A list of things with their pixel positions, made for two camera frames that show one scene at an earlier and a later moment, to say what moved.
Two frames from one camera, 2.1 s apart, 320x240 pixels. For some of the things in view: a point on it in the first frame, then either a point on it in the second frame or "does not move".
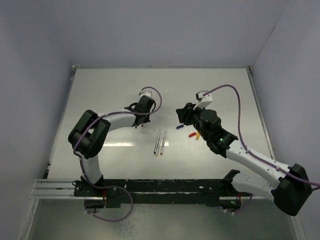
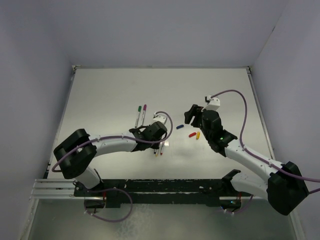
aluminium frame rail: (54, 189) does not move
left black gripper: (146, 119) -> (155, 145)
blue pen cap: (179, 126) does not move
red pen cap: (192, 134) does not move
